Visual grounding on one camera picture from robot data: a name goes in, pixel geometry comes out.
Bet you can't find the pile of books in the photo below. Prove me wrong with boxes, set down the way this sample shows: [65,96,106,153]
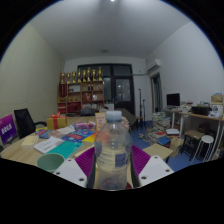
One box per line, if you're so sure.
[146,111,173,146]

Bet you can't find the dark glass door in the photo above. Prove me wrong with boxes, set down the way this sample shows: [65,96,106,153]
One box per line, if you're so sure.
[77,63,136,116]

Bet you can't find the white paper sheet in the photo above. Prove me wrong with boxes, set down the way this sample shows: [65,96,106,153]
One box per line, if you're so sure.
[56,125,76,135]

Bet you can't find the small light wooden table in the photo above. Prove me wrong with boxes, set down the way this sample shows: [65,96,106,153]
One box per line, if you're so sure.
[142,143,174,161]

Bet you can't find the blue book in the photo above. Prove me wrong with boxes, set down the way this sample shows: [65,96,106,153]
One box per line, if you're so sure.
[60,129,95,144]

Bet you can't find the black computer monitor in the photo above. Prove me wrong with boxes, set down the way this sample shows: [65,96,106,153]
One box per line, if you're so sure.
[166,92,181,108]

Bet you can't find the white book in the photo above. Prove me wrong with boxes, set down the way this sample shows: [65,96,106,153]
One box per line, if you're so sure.
[33,135,65,155]

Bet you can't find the cardboard box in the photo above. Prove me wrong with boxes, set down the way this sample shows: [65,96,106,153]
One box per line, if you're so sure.
[210,94,224,104]

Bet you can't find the blue patterned booklet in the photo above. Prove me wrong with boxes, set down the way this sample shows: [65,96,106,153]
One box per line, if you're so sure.
[34,129,51,139]

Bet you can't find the yellow gift box red ribbon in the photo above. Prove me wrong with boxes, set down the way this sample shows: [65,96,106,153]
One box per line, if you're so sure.
[46,111,68,131]

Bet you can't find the clear plastic water bottle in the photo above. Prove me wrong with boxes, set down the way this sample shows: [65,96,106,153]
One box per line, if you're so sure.
[94,110,134,191]

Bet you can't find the tan upright carton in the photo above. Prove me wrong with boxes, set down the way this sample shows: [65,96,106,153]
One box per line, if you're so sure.
[94,111,108,132]

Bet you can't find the white round stool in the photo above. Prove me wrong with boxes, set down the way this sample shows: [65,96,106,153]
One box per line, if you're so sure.
[191,134,215,163]

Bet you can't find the teal book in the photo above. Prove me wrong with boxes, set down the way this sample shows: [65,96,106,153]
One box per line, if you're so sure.
[46,140,83,160]

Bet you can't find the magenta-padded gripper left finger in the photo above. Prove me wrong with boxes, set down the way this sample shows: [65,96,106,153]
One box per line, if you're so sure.
[53,146,98,189]

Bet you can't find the flower bouquet in pot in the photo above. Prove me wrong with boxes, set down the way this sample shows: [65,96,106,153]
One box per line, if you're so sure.
[120,115,131,133]

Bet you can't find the white air conditioner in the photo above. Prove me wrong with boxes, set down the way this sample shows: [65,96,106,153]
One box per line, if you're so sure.
[146,58,163,73]

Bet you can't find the wooden shelf unit with trophies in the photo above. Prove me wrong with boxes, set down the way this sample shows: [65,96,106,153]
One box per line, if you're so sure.
[57,66,105,116]

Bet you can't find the green cup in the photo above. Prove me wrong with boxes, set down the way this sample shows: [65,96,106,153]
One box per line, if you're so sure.
[36,152,66,174]

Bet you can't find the black office chair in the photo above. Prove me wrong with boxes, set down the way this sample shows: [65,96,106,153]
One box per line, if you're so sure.
[13,107,48,140]

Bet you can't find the purple sign board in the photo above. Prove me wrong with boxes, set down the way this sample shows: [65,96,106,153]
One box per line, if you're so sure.
[0,114,18,146]

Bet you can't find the brown wooden stool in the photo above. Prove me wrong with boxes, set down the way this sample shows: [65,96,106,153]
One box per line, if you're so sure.
[181,129,205,156]

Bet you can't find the pink box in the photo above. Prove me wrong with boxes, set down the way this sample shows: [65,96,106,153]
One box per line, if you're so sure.
[74,120,97,131]

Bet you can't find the orange book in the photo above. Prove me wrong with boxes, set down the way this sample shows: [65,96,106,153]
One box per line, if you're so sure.
[82,131,99,144]

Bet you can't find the grey padded chair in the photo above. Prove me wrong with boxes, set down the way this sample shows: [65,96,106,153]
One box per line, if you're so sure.
[116,107,138,126]

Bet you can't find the long wooden side desk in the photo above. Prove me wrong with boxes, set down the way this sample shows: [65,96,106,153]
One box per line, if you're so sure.
[164,108,224,161]

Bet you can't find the beige notebook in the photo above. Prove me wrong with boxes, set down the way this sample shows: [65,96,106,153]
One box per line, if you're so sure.
[21,134,40,149]

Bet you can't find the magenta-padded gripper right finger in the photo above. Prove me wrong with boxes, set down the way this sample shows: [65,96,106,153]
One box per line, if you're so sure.
[129,144,175,188]

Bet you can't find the black microphone stand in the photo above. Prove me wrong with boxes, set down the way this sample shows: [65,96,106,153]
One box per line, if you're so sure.
[137,88,148,129]

